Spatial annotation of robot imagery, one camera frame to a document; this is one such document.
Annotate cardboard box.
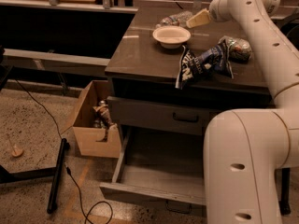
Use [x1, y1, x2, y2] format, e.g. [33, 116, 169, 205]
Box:
[62, 80, 121, 158]

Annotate grey drawer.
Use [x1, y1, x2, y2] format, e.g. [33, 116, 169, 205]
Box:
[100, 128, 206, 217]
[107, 96, 219, 135]

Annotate black table leg base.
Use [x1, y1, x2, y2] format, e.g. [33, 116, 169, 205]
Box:
[0, 138, 70, 214]

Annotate clear plastic water bottle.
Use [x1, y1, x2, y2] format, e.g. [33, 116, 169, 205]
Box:
[156, 11, 192, 28]

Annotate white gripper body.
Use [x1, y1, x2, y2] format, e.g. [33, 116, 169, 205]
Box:
[208, 0, 232, 22]

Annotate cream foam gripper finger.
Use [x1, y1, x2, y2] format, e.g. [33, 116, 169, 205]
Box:
[186, 8, 211, 28]

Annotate grey drawer cabinet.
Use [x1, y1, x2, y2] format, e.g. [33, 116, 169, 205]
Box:
[106, 8, 271, 140]

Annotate black floor cable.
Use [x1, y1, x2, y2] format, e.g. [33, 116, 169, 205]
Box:
[12, 77, 114, 224]

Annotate blue chip bag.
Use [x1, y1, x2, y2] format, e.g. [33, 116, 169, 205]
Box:
[175, 41, 234, 90]

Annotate small wooden floor stand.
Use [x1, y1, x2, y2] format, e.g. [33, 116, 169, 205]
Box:
[7, 135, 24, 158]

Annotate white bowl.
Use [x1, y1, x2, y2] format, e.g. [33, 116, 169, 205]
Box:
[152, 26, 191, 49]

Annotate green white snack bag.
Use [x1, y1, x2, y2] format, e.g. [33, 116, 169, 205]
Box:
[220, 35, 252, 63]

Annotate crumpled items in box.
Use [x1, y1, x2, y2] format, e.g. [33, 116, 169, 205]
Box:
[93, 100, 117, 142]

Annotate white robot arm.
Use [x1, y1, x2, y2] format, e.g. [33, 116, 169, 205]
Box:
[203, 0, 299, 224]

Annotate grey middle drawer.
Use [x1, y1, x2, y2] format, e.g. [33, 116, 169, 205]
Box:
[107, 96, 219, 135]

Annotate black office chair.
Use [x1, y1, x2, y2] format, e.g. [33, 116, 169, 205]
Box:
[277, 13, 299, 216]

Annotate grey bottom drawer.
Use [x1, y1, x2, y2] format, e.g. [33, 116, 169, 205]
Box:
[100, 128, 206, 217]

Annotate grey metal bench rail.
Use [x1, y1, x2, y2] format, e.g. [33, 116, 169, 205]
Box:
[3, 49, 109, 77]

